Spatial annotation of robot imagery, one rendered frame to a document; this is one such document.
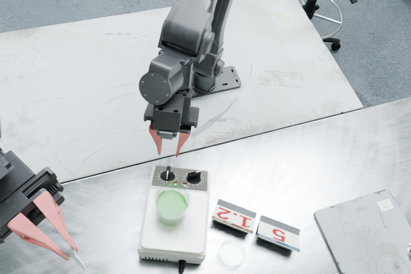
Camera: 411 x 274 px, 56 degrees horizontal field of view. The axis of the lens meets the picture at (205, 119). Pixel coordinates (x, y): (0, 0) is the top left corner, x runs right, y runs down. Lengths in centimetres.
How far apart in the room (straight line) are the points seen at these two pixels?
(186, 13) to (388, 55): 211
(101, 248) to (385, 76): 205
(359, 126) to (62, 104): 75
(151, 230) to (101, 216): 15
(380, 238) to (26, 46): 99
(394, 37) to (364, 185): 190
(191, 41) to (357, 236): 56
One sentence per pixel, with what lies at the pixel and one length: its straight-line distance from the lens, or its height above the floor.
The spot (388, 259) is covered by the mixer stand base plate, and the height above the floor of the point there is 91.
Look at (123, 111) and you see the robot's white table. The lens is 99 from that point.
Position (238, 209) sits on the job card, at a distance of 88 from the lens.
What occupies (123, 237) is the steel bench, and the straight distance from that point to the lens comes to 86.
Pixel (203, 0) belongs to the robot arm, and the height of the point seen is 128.
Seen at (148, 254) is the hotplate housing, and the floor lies 96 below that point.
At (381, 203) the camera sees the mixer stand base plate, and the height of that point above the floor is 91.
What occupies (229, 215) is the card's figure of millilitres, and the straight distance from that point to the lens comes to 86.
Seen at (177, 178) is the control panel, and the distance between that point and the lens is 85.
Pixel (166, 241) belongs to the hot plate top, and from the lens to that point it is 77.
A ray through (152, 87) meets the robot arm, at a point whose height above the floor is 122.
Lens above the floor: 173
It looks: 58 degrees down
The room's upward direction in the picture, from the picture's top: 10 degrees clockwise
